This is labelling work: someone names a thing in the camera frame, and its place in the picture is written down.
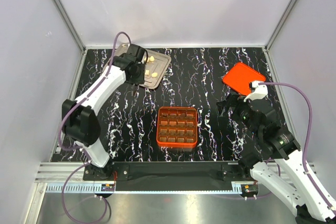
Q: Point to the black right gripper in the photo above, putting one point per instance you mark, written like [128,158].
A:
[231,100]

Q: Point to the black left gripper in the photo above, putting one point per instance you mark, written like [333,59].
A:
[140,80]

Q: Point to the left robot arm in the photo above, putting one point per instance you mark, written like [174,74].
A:
[79,117]

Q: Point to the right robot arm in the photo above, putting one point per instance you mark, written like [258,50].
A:
[304,195]

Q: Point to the orange chocolate box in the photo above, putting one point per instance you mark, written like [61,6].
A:
[177,133]

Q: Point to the silver metal tray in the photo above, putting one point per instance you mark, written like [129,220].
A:
[159,65]

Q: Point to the orange box lid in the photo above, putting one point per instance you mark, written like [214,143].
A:
[240,76]

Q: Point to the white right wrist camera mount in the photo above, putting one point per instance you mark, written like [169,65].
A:
[258,91]

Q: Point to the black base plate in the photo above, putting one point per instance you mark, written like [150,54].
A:
[145,177]

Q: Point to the aluminium rail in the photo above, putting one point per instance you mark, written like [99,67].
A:
[49,172]

